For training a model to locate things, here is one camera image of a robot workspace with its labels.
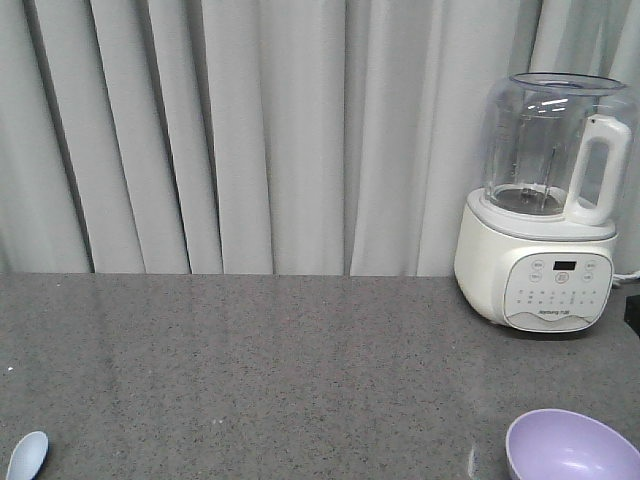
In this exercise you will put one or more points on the purple plastic bowl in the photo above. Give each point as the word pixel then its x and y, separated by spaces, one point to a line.
pixel 561 444

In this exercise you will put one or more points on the grey-white pleated curtain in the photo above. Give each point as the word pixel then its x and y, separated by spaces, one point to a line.
pixel 261 137

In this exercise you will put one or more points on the light blue plastic spoon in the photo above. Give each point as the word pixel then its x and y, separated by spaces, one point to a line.
pixel 28 456

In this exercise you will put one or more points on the white blender with clear jar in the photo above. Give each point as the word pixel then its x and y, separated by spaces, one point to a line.
pixel 536 241

